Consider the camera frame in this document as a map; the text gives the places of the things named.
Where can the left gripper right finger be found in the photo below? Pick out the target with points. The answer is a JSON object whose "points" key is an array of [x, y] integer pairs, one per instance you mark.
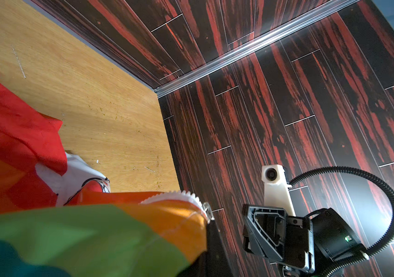
{"points": [[217, 263]]}

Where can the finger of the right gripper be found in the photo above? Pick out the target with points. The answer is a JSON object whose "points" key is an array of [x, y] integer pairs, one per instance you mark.
{"points": [[270, 222], [251, 242]]}

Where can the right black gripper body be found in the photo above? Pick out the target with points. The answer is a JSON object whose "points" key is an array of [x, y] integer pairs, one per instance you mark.
{"points": [[318, 241]]}

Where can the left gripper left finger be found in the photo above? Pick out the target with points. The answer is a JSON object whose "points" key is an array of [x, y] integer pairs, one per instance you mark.
{"points": [[197, 268]]}

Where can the colourful rainbow kids jacket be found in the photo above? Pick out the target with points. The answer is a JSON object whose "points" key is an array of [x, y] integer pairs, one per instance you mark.
{"points": [[58, 217]]}

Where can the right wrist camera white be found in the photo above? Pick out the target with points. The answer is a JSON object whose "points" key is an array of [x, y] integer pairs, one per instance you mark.
{"points": [[276, 188]]}

